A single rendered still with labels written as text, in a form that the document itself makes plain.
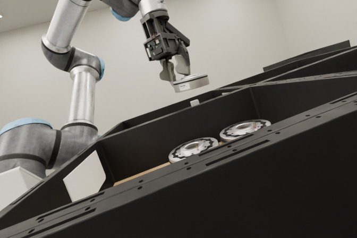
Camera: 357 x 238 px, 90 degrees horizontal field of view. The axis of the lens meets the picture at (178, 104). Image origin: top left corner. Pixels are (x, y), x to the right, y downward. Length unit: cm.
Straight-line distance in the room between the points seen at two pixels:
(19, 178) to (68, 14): 48
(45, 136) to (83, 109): 16
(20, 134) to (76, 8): 39
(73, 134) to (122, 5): 42
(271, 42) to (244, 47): 67
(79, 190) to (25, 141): 31
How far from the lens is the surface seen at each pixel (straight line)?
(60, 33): 78
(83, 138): 64
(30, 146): 59
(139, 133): 41
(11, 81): 407
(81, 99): 75
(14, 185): 45
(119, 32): 369
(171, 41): 52
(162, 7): 55
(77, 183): 32
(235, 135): 36
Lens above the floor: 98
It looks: 5 degrees down
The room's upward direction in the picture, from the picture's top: 19 degrees counter-clockwise
